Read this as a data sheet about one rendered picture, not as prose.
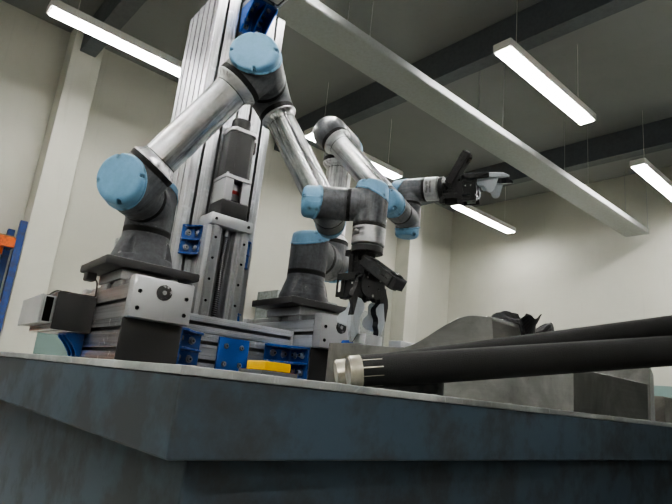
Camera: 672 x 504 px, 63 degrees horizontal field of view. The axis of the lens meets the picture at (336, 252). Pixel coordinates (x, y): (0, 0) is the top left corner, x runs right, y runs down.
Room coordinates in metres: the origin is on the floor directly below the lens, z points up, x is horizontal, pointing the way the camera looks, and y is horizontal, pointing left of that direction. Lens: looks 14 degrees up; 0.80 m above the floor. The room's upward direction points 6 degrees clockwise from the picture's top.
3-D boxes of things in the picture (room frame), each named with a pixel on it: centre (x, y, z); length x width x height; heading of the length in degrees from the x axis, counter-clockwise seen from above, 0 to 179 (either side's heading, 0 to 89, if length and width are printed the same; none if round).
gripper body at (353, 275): (1.18, -0.06, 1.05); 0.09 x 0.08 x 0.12; 41
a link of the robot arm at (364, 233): (1.17, -0.07, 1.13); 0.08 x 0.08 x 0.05
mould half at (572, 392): (1.01, -0.27, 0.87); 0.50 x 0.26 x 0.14; 41
